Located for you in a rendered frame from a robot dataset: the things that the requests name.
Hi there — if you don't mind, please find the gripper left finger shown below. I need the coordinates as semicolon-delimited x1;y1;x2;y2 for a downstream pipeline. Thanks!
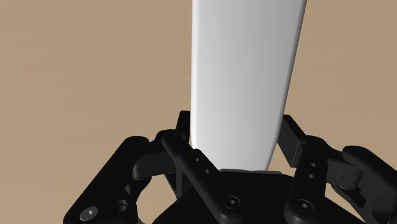
62;109;246;224

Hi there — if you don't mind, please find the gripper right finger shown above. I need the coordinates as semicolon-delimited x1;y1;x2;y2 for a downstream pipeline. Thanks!
277;114;397;224

